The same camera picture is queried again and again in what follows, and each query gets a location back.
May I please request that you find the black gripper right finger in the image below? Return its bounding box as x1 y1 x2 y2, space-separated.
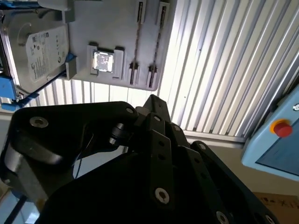
160 98 278 224

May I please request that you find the RAM memory stick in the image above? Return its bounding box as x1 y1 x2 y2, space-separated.
147 6 168 88

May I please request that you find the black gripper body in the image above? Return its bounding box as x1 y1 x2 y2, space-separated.
42 150 211 224

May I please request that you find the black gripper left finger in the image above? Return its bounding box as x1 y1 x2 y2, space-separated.
0 94 174 206

